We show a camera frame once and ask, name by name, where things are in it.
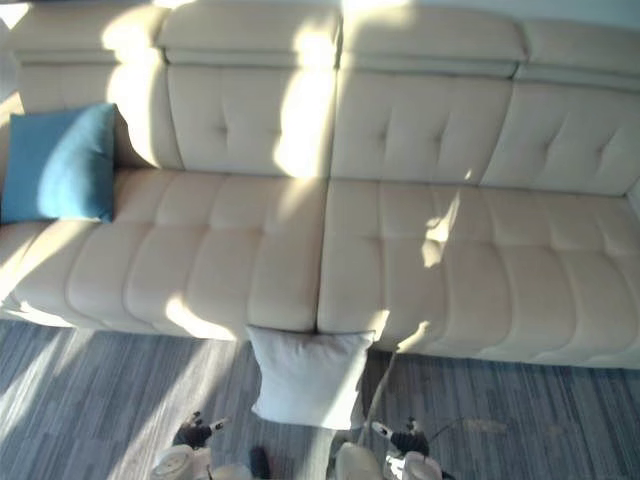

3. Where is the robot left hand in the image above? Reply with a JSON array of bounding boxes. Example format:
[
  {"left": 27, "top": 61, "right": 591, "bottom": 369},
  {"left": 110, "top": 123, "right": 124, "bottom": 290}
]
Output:
[{"left": 171, "top": 410, "right": 232, "bottom": 450}]

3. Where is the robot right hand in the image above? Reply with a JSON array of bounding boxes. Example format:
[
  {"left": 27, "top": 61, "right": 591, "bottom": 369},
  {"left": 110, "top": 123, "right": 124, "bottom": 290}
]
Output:
[{"left": 371, "top": 416, "right": 432, "bottom": 459}]

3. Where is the light grey cushion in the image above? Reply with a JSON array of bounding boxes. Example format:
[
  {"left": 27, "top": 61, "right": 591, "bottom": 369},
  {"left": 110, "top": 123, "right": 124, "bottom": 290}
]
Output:
[{"left": 245, "top": 323, "right": 377, "bottom": 431}]

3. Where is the robot silver body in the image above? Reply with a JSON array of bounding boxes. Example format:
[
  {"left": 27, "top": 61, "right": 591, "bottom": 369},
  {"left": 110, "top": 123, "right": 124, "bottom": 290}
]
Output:
[{"left": 212, "top": 441, "right": 384, "bottom": 480}]

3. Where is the cream leather sofa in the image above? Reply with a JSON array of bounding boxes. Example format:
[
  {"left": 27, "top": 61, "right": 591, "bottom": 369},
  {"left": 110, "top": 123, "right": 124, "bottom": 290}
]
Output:
[{"left": 0, "top": 0, "right": 640, "bottom": 370}]

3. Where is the blue cushion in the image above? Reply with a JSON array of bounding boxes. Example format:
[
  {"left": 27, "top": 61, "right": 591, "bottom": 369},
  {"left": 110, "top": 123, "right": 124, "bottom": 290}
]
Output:
[{"left": 0, "top": 102, "right": 119, "bottom": 225}]

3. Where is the cream sofa headrest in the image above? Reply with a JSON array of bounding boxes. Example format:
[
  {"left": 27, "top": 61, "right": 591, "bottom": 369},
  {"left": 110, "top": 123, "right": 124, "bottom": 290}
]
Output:
[
  {"left": 10, "top": 3, "right": 169, "bottom": 67},
  {"left": 341, "top": 3, "right": 530, "bottom": 80},
  {"left": 514, "top": 18, "right": 640, "bottom": 85}
]

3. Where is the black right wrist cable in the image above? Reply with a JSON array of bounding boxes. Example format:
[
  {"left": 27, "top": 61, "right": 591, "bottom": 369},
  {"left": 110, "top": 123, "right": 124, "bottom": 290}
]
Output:
[{"left": 428, "top": 417, "right": 469, "bottom": 442}]

